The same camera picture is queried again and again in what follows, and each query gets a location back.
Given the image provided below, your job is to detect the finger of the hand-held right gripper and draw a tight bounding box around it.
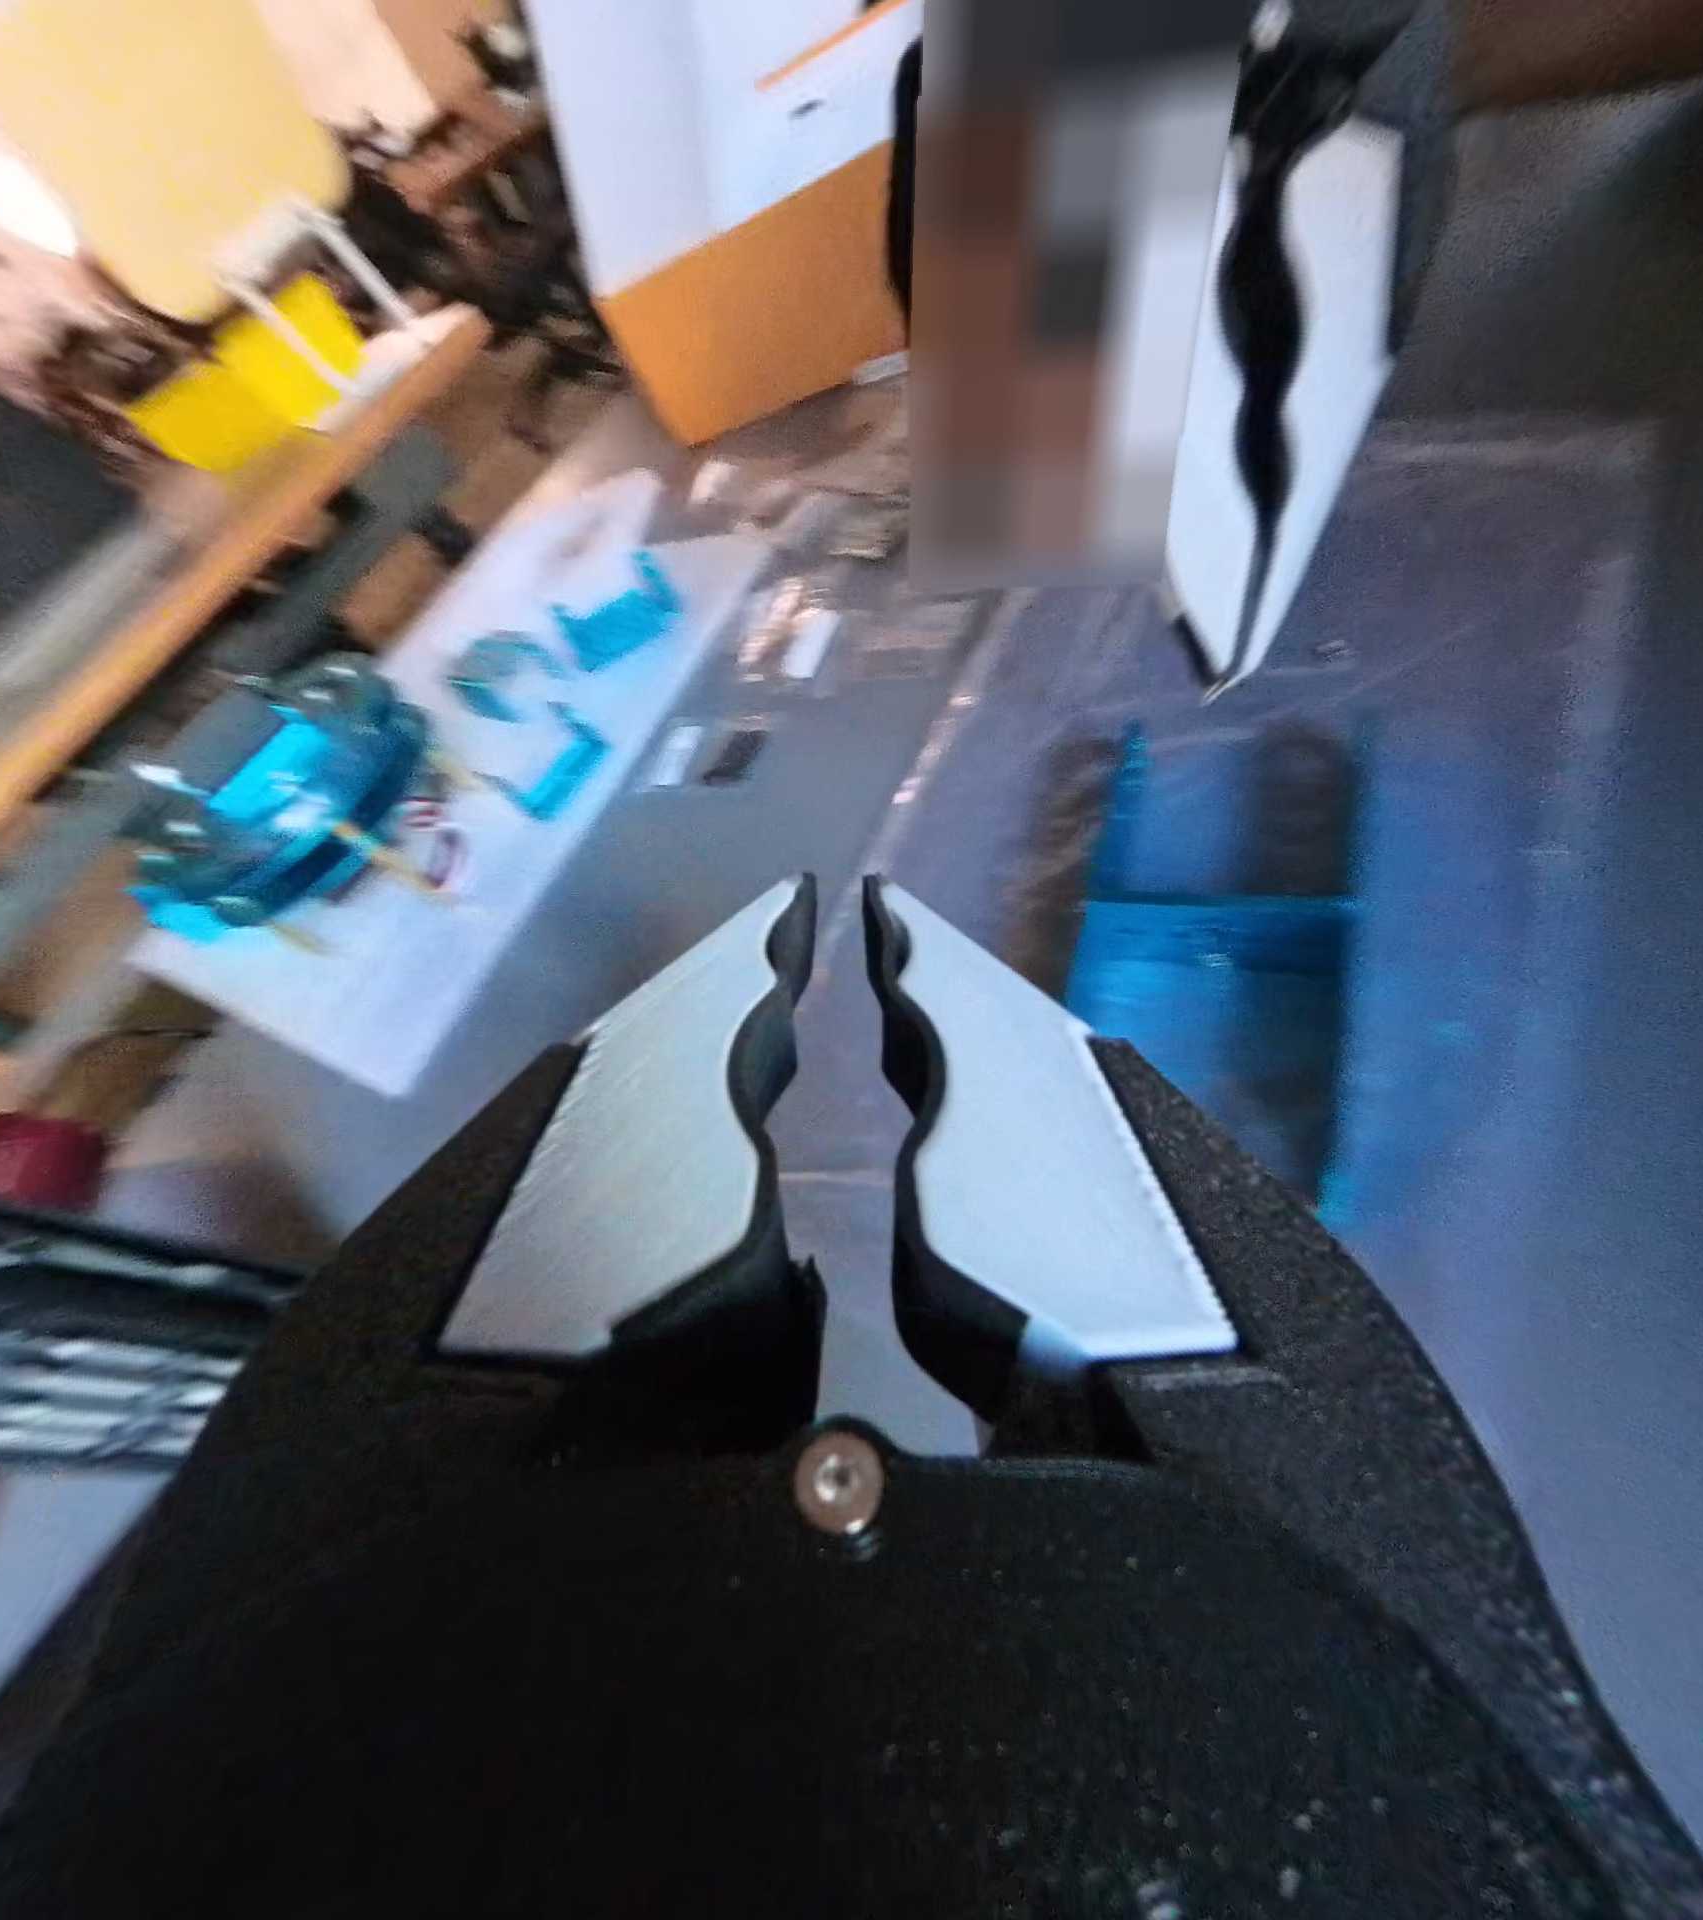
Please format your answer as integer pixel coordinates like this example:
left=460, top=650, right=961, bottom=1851
left=1165, top=176, right=1283, bottom=708
left=1229, top=116, right=1403, bottom=690

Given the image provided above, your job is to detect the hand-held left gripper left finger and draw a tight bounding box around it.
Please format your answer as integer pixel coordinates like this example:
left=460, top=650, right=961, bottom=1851
left=436, top=875, right=819, bottom=1365

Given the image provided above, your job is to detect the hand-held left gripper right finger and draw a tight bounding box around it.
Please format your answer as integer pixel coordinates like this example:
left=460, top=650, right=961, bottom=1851
left=859, top=875, right=1241, bottom=1381

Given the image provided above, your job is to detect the blue acrylic robot base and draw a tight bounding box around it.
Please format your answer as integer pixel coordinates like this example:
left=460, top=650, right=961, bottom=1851
left=124, top=657, right=470, bottom=950

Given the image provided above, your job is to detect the wooden edged desk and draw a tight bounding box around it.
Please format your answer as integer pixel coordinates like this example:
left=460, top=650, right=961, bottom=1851
left=0, top=307, right=494, bottom=932

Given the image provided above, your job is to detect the white foam sheet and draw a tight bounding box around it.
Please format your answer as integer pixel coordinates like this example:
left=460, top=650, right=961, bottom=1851
left=138, top=468, right=777, bottom=1098

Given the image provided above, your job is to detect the clear plastic bag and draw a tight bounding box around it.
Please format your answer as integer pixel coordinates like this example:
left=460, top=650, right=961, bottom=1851
left=865, top=420, right=1663, bottom=1352

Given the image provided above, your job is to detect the pile of small hardware packets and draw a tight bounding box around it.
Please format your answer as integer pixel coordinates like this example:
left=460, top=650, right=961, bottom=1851
left=655, top=450, right=995, bottom=790

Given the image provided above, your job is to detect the open cardboard box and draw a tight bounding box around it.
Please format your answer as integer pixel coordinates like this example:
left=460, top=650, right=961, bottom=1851
left=528, top=0, right=927, bottom=448

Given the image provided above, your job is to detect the black perforated cylinder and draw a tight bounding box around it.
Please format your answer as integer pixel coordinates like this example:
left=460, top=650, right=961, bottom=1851
left=0, top=1184, right=306, bottom=1480

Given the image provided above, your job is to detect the yellow bin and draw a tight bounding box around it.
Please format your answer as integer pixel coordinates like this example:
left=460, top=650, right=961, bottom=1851
left=132, top=276, right=370, bottom=471

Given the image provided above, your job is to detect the cream rounded board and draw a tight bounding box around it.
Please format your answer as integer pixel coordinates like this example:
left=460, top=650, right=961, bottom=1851
left=0, top=0, right=356, bottom=325

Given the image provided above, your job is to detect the small blue U bracket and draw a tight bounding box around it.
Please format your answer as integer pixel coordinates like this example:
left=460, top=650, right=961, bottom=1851
left=504, top=703, right=610, bottom=824

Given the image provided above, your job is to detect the blue perforated bracket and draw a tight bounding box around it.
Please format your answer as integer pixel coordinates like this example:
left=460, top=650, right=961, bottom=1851
left=558, top=552, right=685, bottom=673

